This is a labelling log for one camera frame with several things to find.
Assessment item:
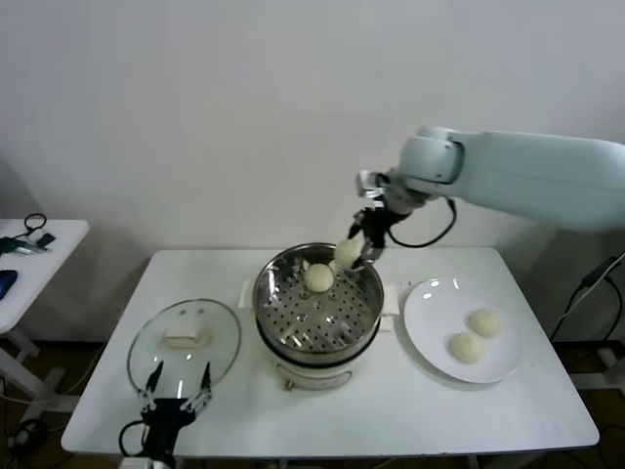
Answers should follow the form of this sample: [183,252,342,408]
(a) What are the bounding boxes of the steel steamer basket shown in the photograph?
[252,242,386,357]

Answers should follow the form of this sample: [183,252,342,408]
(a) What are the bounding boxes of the white side table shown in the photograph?
[0,218,92,406]

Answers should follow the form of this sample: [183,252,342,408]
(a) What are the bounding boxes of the glass lid with white handle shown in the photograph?
[126,297,243,393]

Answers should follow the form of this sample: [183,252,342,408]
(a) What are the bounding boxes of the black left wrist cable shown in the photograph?
[119,418,147,458]

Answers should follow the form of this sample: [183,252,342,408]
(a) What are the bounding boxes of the white steamed baozi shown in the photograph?
[448,331,486,365]
[335,237,363,269]
[305,263,336,295]
[469,308,503,338]

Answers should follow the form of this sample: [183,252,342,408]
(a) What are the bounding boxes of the black floor cables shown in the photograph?
[7,417,50,450]

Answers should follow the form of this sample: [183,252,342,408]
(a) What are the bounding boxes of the beige floor cable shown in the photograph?
[0,341,106,405]

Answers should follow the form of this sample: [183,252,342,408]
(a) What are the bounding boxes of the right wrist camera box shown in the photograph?
[354,170,387,199]

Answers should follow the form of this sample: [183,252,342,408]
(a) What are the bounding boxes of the blue object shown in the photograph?
[0,269,20,299]

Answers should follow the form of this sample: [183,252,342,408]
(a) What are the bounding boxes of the green tool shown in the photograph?
[0,235,50,256]

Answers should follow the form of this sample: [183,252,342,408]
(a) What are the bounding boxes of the adapter cable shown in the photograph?
[550,253,625,343]

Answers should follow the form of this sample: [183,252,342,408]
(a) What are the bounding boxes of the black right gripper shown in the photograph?
[349,207,399,271]

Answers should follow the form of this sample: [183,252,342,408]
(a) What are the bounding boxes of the white round plate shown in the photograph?
[402,277,524,384]

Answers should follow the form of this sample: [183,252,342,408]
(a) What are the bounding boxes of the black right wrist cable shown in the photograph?
[388,197,459,248]

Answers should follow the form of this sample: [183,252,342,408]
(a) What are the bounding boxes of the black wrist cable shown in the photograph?
[388,197,459,248]
[119,418,147,458]

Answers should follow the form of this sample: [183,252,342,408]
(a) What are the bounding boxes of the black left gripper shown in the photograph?
[138,360,215,460]

